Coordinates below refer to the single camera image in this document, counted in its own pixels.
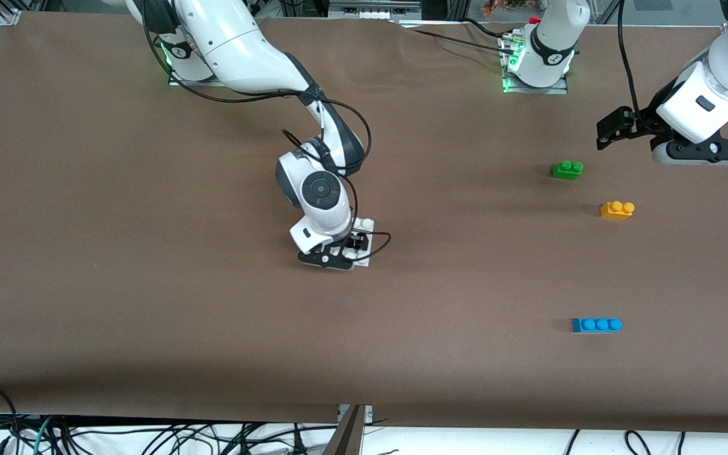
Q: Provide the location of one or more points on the brown table mat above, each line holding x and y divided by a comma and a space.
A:
149, 284

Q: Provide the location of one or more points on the aluminium frame corner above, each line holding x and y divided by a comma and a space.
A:
9, 16

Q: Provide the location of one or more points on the yellow two-stud block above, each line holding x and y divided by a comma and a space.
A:
617, 212

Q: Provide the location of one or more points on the blue three-stud block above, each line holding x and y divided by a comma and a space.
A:
594, 325

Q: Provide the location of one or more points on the green two-stud block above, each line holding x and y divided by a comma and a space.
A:
566, 172

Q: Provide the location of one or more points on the aluminium bracket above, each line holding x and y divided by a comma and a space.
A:
351, 436

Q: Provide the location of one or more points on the white power strip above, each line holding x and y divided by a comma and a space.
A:
370, 11

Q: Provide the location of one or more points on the white studded base plate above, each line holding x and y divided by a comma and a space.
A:
369, 225

